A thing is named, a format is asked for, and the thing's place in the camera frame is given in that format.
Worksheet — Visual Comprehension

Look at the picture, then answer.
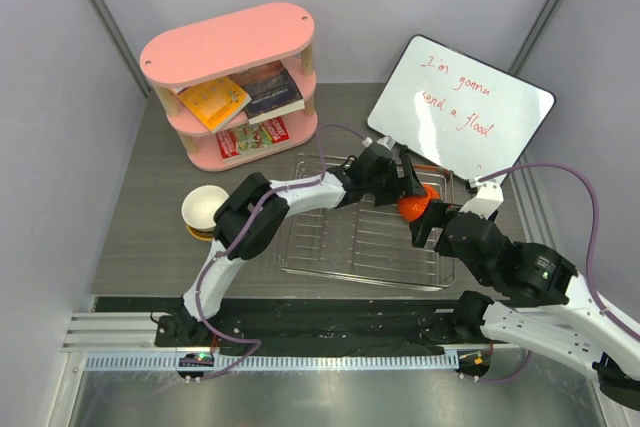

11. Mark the dark blue book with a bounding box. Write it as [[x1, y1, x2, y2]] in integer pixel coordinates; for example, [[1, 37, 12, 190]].
[[230, 61, 304, 125]]

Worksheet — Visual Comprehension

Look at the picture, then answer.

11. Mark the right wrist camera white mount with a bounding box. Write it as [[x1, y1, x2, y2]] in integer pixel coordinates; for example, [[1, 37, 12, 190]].
[[460, 178, 504, 220]]

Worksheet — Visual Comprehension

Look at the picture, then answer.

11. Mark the metal wire dish rack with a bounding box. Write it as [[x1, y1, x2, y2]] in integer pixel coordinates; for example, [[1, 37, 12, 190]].
[[277, 151, 456, 292]]

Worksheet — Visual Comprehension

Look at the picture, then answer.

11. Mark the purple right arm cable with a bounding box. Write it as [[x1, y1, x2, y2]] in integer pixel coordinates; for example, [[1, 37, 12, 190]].
[[469, 161, 640, 382]]

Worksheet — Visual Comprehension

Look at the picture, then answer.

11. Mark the pink three-tier shelf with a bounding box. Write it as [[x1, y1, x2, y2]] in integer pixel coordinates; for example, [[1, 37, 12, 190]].
[[139, 2, 318, 172]]

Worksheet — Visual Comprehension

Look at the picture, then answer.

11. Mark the yellow bowl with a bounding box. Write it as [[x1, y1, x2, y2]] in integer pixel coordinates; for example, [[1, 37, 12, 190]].
[[186, 224, 214, 242]]

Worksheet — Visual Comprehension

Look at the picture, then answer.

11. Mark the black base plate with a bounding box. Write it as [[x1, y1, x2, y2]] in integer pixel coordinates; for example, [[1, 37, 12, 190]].
[[154, 296, 511, 349]]

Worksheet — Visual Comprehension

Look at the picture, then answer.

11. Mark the white whiteboard with red writing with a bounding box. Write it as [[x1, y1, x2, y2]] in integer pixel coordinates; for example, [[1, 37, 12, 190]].
[[367, 35, 556, 183]]

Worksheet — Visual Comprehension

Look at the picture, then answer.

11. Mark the beige speckled bowl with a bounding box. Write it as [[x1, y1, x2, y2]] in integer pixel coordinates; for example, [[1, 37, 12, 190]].
[[181, 185, 229, 231]]

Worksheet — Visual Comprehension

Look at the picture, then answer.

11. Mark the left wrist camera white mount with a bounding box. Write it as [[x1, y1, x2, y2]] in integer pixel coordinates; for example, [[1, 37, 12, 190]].
[[362, 136, 396, 151]]

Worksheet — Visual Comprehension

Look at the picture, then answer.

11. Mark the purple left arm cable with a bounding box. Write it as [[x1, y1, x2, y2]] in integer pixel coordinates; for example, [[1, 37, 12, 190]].
[[192, 124, 371, 379]]

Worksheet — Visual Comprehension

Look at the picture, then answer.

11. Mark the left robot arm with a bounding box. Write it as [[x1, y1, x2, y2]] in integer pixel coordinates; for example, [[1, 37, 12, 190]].
[[174, 143, 426, 346]]

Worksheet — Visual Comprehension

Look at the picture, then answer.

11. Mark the red magazine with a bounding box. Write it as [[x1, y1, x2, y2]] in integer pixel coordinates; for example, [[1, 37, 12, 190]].
[[215, 117, 291, 161]]

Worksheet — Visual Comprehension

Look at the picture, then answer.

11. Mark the orange bowl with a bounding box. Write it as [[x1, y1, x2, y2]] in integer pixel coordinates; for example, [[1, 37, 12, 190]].
[[397, 184, 440, 222]]

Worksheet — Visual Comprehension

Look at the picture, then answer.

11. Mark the yellow book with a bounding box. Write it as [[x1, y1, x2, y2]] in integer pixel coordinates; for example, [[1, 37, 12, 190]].
[[175, 77, 251, 133]]

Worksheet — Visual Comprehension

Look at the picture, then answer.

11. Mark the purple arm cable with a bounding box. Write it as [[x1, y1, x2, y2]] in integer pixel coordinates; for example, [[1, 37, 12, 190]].
[[192, 124, 371, 379], [469, 161, 640, 382]]

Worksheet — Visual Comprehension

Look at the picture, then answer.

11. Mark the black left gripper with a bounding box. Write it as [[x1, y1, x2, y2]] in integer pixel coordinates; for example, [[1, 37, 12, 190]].
[[365, 157, 426, 208]]

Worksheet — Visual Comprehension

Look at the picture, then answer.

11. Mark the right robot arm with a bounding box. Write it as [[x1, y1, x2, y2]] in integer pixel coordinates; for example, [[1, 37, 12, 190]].
[[409, 200, 639, 410]]

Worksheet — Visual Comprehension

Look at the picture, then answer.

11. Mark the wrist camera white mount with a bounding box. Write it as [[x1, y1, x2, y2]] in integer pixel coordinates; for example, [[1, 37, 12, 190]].
[[460, 178, 504, 220], [362, 136, 396, 151]]

